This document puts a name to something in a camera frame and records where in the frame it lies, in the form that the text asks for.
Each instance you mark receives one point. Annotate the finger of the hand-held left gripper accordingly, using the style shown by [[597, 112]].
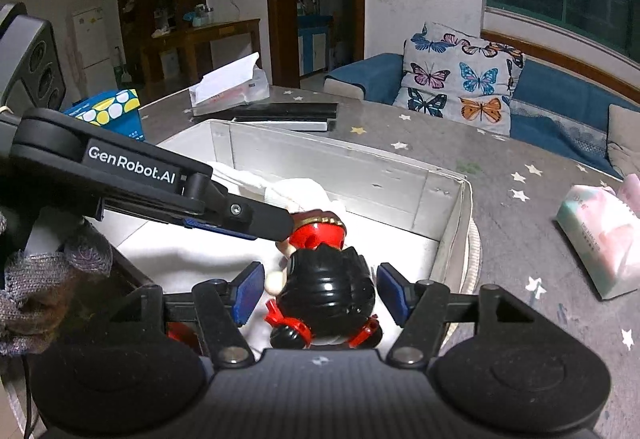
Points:
[[250, 216]]

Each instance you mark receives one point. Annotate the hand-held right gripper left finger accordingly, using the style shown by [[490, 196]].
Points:
[[250, 291]]

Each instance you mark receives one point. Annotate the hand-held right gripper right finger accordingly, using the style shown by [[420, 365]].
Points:
[[392, 294]]

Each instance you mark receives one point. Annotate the white plush rabbit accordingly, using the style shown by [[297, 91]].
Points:
[[282, 191]]

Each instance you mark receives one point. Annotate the black-haired red doll figure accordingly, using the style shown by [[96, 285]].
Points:
[[325, 284]]

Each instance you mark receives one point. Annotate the grey cardboard box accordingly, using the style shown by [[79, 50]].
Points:
[[380, 189]]

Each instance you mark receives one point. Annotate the teal container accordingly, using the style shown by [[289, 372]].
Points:
[[202, 17]]

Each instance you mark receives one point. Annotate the person's left hand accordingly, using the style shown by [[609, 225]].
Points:
[[30, 284]]

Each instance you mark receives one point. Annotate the blue yellow dotted carton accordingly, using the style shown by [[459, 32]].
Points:
[[110, 106]]

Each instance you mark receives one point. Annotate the red ball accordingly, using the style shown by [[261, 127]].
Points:
[[180, 336]]

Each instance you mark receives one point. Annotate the flat black white box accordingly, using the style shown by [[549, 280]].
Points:
[[285, 125]]

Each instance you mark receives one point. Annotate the long black case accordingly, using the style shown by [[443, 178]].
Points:
[[285, 110]]

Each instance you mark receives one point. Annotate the white tissue box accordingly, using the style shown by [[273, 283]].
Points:
[[225, 84]]

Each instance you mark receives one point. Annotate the white refrigerator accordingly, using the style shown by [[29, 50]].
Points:
[[92, 39]]

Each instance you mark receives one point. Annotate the wooden side table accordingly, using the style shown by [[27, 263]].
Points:
[[220, 31]]

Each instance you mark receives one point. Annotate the blue cabinet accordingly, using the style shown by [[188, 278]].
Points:
[[315, 44]]

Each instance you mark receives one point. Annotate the blue sofa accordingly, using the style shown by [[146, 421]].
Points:
[[370, 76]]

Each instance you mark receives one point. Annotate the pink green tissue pack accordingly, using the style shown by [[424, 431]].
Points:
[[600, 244]]

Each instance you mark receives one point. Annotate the butterfly print pillow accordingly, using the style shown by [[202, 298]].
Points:
[[460, 79]]

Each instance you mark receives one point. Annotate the grey cushion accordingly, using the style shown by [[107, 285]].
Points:
[[625, 139]]

